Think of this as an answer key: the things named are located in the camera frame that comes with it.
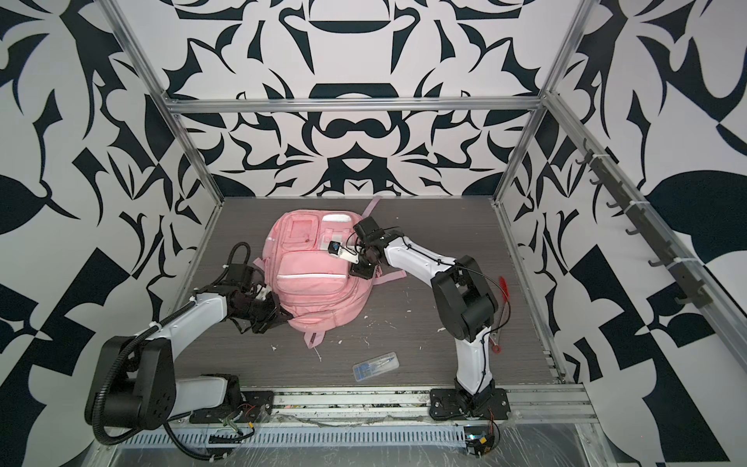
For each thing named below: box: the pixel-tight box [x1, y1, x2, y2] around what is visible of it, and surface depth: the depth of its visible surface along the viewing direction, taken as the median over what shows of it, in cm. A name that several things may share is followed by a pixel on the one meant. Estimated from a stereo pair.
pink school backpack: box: [251, 197, 407, 349], surface depth 90 cm
